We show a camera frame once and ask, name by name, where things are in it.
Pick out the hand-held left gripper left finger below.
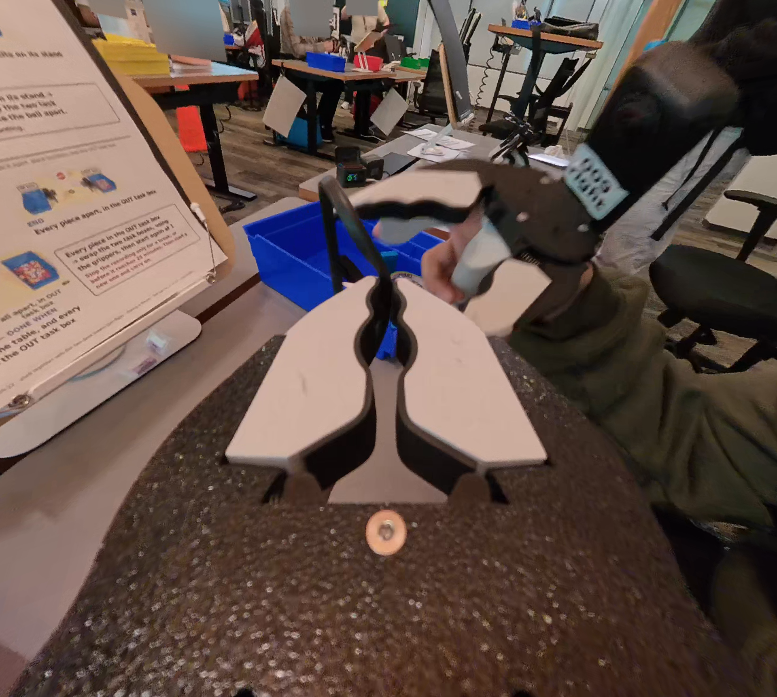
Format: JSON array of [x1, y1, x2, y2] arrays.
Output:
[[225, 276, 380, 489]]

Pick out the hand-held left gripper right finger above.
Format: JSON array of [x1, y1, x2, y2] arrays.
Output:
[[396, 282, 550, 496]]

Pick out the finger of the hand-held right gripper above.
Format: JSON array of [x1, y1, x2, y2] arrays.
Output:
[[463, 257, 554, 340], [352, 169, 495, 247]]

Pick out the thin black cable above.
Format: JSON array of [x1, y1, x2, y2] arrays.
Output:
[[317, 175, 404, 358]]

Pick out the person's right forearm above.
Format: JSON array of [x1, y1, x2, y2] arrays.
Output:
[[510, 263, 777, 528]]

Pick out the person's right hand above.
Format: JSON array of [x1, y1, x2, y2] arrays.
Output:
[[420, 216, 488, 311]]

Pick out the white paper sheets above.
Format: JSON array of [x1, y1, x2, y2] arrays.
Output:
[[407, 127, 476, 159]]

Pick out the black battery box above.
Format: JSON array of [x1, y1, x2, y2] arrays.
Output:
[[335, 146, 384, 188]]

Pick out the white hanging panel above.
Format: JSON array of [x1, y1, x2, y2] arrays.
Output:
[[370, 88, 409, 136], [262, 77, 307, 136]]

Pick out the wooden top desk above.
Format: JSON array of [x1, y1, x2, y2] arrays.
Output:
[[271, 60, 426, 158], [130, 63, 259, 200]]

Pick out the wooden display board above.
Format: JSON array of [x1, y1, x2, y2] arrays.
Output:
[[0, 0, 238, 425], [408, 0, 474, 124]]

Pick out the wooden standing desk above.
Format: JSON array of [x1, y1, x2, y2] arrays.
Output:
[[488, 17, 603, 127]]

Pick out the black office chair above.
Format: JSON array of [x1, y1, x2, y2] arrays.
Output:
[[650, 190, 777, 373]]

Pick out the black computer monitor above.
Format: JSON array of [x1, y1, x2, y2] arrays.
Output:
[[385, 0, 422, 49]]

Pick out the orange cone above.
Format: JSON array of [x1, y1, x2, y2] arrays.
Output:
[[176, 105, 208, 153]]

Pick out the printed instruction sheet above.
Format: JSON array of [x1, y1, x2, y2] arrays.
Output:
[[0, 0, 228, 407]]

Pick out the yellow plastic bin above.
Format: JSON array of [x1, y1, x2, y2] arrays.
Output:
[[94, 36, 171, 76]]

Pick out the wooden post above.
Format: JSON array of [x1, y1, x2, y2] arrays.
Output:
[[607, 0, 705, 103]]

